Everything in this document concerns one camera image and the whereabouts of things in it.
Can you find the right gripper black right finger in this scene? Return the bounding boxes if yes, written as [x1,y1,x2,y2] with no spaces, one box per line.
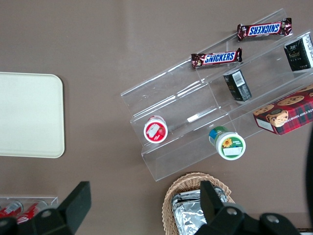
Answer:
[195,180,258,235]

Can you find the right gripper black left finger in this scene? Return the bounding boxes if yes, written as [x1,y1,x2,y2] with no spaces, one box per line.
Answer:
[17,181,92,235]

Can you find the light wicker basket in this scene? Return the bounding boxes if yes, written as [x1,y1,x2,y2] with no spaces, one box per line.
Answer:
[161,171,236,235]

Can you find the cream plastic tray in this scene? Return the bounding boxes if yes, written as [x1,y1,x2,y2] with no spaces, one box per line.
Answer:
[0,71,66,159]

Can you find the clear acrylic bottle rack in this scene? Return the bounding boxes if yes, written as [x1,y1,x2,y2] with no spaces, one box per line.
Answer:
[0,195,59,221]

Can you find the foil wrapped pack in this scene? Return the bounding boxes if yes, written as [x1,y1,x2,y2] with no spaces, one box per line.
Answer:
[177,185,230,204]
[171,194,209,235]

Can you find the green sunflower lid cup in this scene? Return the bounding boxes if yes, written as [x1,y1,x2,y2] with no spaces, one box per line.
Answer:
[208,125,246,161]

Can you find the red lid yogurt cup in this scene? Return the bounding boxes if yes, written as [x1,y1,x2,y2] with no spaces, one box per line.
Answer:
[143,115,169,144]

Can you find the clear acrylic tiered shelf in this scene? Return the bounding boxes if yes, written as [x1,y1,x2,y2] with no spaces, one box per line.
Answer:
[120,8,313,182]

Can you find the red tartan cookie box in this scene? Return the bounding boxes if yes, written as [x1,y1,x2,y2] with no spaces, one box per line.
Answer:
[252,84,313,136]

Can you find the small black drink carton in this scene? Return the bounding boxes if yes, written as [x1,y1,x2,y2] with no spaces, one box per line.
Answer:
[283,34,313,72]
[223,69,253,102]

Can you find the Snickers chocolate bar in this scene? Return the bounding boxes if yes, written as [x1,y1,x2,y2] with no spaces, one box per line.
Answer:
[190,47,243,71]
[236,17,293,42]

